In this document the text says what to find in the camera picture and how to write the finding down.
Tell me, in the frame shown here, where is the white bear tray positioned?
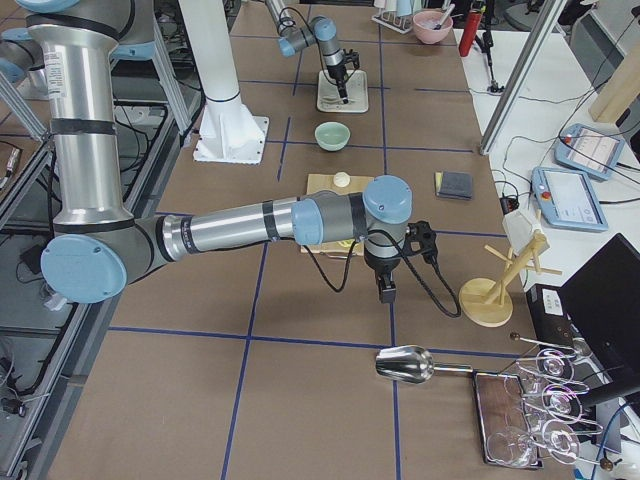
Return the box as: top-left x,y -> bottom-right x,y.
316,69 -> 370,113

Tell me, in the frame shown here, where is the metal scoop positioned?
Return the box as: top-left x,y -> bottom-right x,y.
375,345 -> 474,384

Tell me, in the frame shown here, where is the dark sponge with yellow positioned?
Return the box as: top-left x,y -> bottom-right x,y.
434,171 -> 473,200

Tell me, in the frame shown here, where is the red bottle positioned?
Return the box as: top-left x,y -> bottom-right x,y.
458,10 -> 483,57

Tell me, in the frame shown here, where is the black tripod stand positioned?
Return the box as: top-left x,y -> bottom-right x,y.
475,27 -> 504,94

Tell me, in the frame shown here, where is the wooden mug tree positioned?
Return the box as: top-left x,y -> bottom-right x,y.
458,229 -> 562,328

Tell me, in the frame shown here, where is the aluminium frame post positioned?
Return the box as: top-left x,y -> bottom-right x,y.
479,0 -> 568,155

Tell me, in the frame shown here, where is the pink bowl with ice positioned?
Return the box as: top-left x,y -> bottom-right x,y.
412,10 -> 453,45

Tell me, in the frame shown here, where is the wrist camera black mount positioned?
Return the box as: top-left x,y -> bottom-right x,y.
405,220 -> 438,266

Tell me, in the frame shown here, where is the green ceramic bowl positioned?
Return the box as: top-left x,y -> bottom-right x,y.
314,121 -> 351,152

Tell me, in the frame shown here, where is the light blue cup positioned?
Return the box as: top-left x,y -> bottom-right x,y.
396,0 -> 413,17

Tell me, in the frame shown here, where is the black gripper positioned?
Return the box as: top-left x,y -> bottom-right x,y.
364,234 -> 401,304
327,62 -> 349,105

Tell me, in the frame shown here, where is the glass rack tray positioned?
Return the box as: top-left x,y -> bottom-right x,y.
472,371 -> 529,466

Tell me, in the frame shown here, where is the black monitor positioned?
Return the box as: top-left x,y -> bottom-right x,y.
560,233 -> 639,376

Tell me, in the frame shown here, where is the teach pendant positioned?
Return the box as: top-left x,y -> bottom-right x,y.
554,123 -> 626,181
531,167 -> 609,232

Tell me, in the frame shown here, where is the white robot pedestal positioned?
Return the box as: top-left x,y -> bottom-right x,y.
179,0 -> 269,165

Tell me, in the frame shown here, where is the teach pendant near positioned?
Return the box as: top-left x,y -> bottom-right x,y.
531,167 -> 609,232

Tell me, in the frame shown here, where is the teach pendant far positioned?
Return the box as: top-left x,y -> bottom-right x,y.
554,123 -> 626,181

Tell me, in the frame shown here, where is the wooden cutting board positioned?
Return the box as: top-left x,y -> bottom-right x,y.
306,173 -> 373,259

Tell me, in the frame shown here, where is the white wire cup rack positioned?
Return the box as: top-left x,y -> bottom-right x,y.
371,9 -> 413,34

